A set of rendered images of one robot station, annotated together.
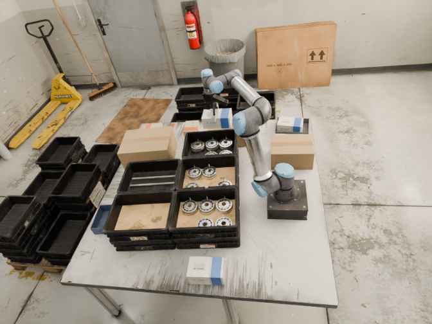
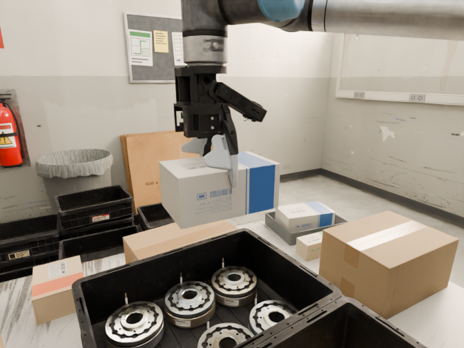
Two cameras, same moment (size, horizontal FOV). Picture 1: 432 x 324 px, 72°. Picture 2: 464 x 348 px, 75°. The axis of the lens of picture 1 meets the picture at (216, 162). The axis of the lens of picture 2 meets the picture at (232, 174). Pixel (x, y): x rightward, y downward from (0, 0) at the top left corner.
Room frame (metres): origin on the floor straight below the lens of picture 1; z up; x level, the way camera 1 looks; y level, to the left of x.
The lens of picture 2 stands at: (1.34, 0.29, 1.28)
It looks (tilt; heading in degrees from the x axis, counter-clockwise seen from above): 17 degrees down; 317
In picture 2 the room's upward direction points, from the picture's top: straight up
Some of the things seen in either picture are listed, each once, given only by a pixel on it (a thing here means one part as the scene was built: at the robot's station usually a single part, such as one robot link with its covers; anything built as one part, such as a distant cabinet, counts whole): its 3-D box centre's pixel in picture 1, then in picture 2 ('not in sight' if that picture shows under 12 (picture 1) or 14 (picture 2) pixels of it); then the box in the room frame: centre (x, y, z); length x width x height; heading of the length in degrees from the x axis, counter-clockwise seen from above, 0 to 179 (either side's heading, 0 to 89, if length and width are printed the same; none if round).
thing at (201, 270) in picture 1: (206, 270); not in sight; (0.82, 0.16, 0.75); 0.20 x 0.12 x 0.09; 77
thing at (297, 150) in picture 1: (291, 152); (384, 258); (1.61, -0.57, 0.78); 0.30 x 0.22 x 0.16; 75
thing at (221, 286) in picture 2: (225, 143); (234, 279); (1.76, -0.10, 0.86); 0.10 x 0.10 x 0.01
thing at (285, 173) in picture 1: (283, 175); not in sight; (1.22, -0.39, 0.97); 0.13 x 0.12 x 0.14; 109
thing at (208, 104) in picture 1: (210, 99); (203, 102); (1.78, -0.04, 1.25); 0.09 x 0.08 x 0.12; 75
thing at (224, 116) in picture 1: (217, 118); (219, 184); (1.77, -0.07, 1.09); 0.20 x 0.12 x 0.09; 75
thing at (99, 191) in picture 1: (98, 193); not in sight; (1.93, 1.11, 0.41); 0.31 x 0.02 x 0.16; 165
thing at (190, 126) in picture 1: (191, 129); (60, 286); (2.19, 0.16, 0.74); 0.16 x 0.12 x 0.07; 168
